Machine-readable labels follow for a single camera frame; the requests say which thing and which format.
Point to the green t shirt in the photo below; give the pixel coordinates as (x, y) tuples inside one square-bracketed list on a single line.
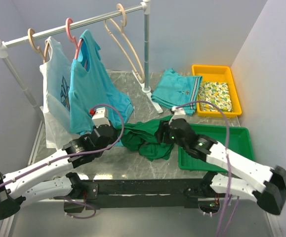
[(140, 137)]

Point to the white metal clothes rack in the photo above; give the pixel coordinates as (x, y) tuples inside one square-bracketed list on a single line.
[(4, 46)]

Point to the green plastic tray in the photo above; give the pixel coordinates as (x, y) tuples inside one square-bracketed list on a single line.
[(239, 142)]

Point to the aluminium frame rail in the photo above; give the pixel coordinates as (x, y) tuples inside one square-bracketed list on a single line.
[(47, 219)]

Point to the folded teal shirt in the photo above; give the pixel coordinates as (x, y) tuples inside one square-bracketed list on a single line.
[(175, 89)]

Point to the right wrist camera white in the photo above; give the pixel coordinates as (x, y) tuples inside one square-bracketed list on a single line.
[(177, 113)]

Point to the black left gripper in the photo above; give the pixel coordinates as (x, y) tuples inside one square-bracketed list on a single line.
[(114, 137)]

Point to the pink plastic hanger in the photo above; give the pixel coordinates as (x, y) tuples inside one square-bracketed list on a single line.
[(73, 40)]

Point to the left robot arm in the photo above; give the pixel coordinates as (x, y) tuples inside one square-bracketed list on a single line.
[(31, 183)]

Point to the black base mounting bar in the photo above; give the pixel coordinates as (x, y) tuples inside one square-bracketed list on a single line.
[(143, 193)]

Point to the lemon print folded cloth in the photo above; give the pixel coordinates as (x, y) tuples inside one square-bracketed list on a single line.
[(216, 93)]

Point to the white t shirt blue print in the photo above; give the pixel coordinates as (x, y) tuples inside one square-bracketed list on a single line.
[(56, 74)]

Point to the yellow plastic bin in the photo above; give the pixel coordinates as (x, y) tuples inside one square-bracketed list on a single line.
[(220, 74)]

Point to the light blue t shirt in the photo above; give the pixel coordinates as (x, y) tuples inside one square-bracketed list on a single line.
[(91, 85)]

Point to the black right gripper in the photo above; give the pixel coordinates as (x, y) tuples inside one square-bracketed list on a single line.
[(163, 127)]

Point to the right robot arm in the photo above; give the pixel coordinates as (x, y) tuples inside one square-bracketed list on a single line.
[(259, 183)]

